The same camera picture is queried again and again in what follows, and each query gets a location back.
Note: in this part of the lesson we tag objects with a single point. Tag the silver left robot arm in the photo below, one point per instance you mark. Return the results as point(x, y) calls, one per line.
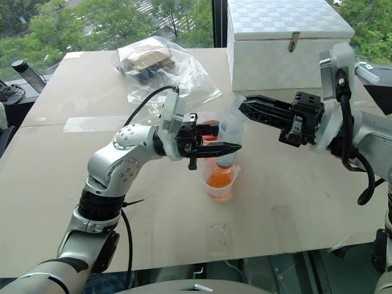
point(104, 162)

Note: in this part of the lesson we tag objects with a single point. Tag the black window frame post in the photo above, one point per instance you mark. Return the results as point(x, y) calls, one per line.
point(219, 24)

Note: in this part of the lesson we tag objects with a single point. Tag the white woven storage box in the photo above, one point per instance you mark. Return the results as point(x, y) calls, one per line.
point(275, 61)

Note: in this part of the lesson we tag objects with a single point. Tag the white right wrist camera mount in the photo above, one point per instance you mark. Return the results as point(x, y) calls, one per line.
point(346, 61)

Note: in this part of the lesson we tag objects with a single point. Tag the crumpled clear tape piece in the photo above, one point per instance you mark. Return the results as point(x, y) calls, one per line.
point(352, 242)

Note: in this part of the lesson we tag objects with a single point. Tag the grey rounded robot housing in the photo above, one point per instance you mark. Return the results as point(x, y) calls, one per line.
point(232, 288)

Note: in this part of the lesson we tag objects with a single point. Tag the black item in bag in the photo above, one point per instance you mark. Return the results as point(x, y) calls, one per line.
point(151, 73)

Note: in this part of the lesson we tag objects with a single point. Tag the clear plastic syringe wrapper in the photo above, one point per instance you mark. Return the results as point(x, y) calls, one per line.
point(367, 73)

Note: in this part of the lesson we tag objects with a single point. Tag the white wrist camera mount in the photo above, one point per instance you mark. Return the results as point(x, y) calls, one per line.
point(173, 113)
point(346, 61)

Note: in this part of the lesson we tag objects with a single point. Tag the clear cup with orange liquid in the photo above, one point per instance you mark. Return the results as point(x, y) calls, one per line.
point(219, 187)

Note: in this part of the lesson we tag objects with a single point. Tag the black side table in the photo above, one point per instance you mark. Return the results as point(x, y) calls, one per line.
point(382, 98)

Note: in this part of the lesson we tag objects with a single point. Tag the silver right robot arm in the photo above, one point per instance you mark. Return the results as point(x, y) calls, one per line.
point(373, 131)

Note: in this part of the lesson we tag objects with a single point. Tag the brown woven item in bag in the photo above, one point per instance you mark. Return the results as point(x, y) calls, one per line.
point(147, 58)

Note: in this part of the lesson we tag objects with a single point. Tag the clear plastic bag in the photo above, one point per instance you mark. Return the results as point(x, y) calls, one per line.
point(191, 80)

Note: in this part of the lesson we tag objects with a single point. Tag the metal box latch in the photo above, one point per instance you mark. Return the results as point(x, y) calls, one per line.
point(294, 41)

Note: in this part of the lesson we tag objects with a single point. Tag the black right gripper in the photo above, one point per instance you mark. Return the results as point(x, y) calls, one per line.
point(306, 121)

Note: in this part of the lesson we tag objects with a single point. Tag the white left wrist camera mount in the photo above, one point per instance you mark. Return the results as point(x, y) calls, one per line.
point(173, 113)

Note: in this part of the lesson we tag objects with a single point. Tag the black water bottle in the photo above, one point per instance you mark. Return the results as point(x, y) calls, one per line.
point(29, 76)

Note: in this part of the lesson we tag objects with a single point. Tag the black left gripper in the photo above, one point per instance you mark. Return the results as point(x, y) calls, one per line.
point(187, 137)

